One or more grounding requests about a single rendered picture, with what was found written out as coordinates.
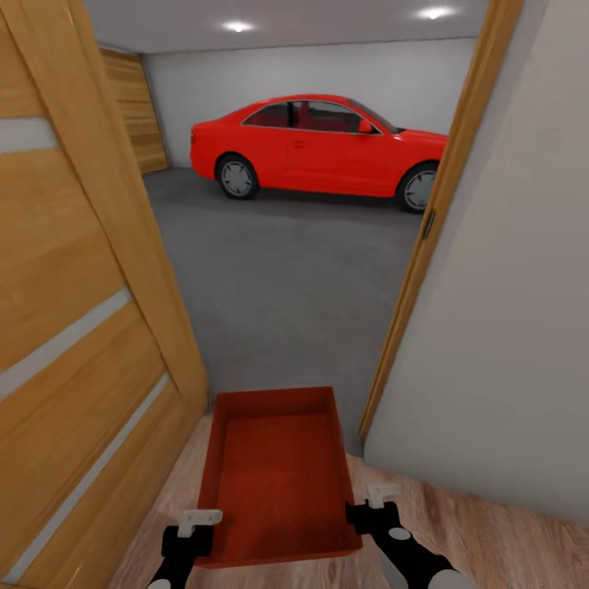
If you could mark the car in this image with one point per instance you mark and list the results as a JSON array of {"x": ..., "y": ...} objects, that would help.
[{"x": 317, "y": 143}]

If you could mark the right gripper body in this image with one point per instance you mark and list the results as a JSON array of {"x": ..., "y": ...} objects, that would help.
[{"x": 365, "y": 517}]

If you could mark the garage door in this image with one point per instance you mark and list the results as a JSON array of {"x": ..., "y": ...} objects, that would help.
[{"x": 128, "y": 80}]

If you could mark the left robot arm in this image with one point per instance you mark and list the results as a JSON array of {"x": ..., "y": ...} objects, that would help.
[{"x": 182, "y": 544}]

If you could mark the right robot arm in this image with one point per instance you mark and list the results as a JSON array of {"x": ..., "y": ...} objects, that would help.
[{"x": 405, "y": 564}]

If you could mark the storage box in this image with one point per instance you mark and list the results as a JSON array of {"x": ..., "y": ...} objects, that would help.
[{"x": 276, "y": 467}]

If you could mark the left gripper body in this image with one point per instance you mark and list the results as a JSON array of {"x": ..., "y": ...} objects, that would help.
[{"x": 199, "y": 544}]

